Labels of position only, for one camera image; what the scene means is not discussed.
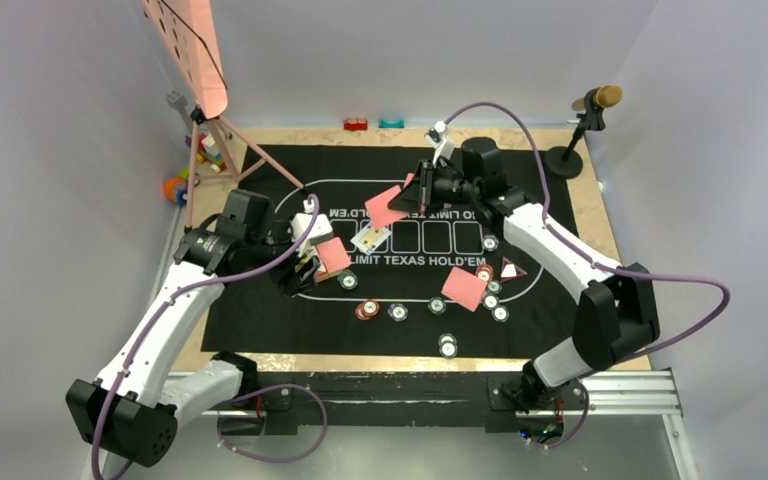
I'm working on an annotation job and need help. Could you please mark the red toy block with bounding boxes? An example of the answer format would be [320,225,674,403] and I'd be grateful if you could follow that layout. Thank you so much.
[343,117,369,131]

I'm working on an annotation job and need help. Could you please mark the gold microphone on stand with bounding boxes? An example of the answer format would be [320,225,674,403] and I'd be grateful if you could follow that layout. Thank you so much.
[542,84,624,180]

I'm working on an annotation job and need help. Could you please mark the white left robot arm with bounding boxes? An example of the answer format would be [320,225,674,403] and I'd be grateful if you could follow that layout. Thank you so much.
[65,189,324,479]

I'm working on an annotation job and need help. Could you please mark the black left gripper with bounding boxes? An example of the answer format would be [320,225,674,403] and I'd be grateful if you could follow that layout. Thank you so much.
[244,214,319,295]

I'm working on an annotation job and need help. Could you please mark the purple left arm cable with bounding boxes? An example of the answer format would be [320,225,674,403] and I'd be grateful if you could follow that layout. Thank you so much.
[90,193,330,480]

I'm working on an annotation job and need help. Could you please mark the orange toy ring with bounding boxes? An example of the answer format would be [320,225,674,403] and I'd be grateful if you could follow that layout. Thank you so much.
[162,176,190,207]

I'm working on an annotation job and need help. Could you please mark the pink music stand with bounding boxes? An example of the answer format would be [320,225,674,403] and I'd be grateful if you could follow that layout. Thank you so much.
[139,0,306,231]

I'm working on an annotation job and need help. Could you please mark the red playing card box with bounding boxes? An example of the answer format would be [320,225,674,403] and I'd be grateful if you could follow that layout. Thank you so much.
[296,237,351,283]

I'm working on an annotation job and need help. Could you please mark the red triangular spade marker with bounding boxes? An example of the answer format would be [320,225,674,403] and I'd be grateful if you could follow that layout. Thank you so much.
[499,257,527,282]

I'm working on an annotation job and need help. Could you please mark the blue chip stack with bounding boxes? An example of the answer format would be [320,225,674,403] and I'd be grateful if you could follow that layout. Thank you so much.
[388,303,409,322]

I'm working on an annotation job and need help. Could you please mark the teal toy block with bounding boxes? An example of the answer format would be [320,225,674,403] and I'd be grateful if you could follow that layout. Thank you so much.
[378,118,405,129]

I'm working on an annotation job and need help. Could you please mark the red-backed card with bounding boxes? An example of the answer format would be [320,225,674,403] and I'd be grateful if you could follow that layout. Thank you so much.
[441,267,488,312]
[364,186,410,229]

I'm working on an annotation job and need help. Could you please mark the black poker table mat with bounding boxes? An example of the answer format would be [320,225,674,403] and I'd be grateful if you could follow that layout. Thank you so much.
[201,144,577,358]

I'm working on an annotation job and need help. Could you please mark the red chip stack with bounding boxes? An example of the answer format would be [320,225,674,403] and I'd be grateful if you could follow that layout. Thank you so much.
[355,299,380,321]

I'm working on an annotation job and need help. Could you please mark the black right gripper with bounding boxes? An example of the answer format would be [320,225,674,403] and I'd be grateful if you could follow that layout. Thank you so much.
[388,159,479,215]

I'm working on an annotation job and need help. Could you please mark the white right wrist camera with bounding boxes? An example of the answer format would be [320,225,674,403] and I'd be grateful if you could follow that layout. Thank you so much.
[424,121,455,166]

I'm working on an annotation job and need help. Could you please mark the red chips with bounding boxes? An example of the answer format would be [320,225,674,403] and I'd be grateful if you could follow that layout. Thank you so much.
[476,264,494,282]

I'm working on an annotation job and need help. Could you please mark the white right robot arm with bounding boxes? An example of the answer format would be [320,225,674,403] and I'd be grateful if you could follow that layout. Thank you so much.
[387,137,660,410]

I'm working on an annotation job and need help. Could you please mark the face-up two of clubs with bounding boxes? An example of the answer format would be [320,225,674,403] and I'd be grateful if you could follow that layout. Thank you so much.
[350,224,391,255]

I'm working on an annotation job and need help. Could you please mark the green chips group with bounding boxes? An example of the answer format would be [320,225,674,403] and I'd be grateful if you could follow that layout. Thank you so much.
[481,280,510,323]

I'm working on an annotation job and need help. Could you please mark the green chip stack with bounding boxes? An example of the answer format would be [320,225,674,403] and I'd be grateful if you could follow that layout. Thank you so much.
[427,297,446,316]

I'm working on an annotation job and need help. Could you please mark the colourful toy block pile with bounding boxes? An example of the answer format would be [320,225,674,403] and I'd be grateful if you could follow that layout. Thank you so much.
[196,133,227,173]

